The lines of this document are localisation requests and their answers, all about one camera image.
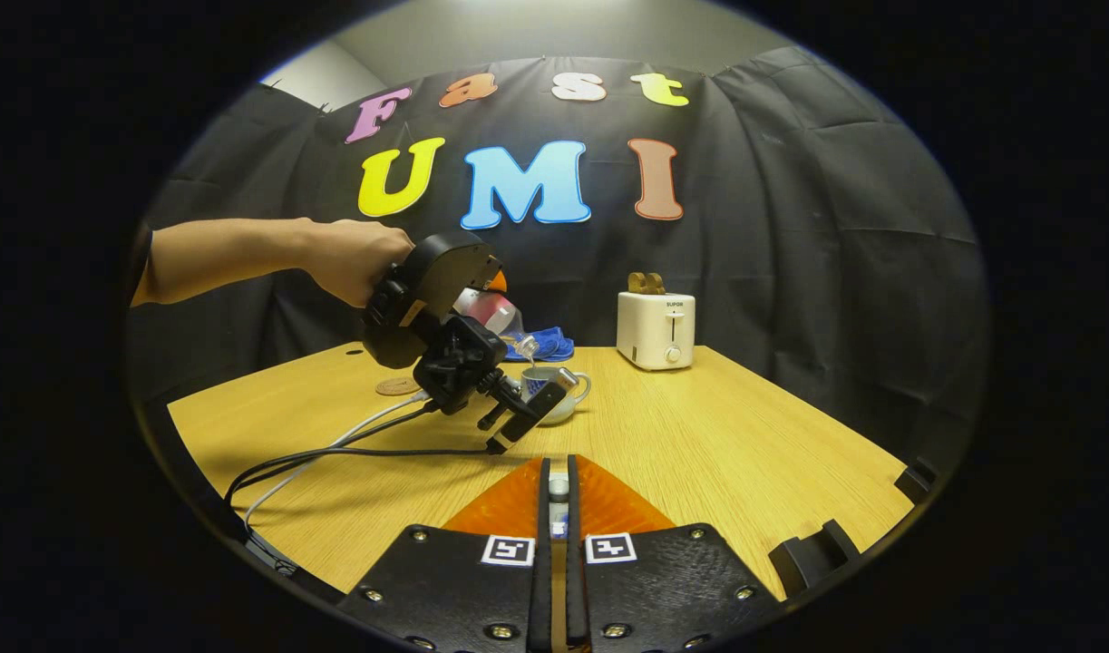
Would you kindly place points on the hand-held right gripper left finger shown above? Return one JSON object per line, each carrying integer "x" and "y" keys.
{"x": 544, "y": 589}

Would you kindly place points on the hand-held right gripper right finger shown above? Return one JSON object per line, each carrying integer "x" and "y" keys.
{"x": 575, "y": 589}

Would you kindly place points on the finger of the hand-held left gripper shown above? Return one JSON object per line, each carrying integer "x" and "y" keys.
{"x": 497, "y": 283}

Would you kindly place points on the clear plastic water bottle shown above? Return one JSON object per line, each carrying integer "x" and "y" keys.
{"x": 495, "y": 313}

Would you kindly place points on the round beige coaster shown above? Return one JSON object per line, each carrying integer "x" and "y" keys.
{"x": 395, "y": 386}

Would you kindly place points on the white blue-patterned teacup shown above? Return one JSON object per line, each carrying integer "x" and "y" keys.
{"x": 579, "y": 399}

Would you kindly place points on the blue towel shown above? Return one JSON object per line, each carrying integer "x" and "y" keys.
{"x": 554, "y": 346}

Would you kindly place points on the brown bread slice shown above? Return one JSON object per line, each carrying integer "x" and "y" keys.
{"x": 656, "y": 284}
{"x": 638, "y": 283}

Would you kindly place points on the white toaster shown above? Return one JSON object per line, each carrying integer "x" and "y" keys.
{"x": 654, "y": 331}

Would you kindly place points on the black backdrop cloth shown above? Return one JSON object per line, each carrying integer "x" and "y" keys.
{"x": 790, "y": 272}

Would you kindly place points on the black table edge bracket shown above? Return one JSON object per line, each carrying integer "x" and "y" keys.
{"x": 812, "y": 558}
{"x": 915, "y": 482}

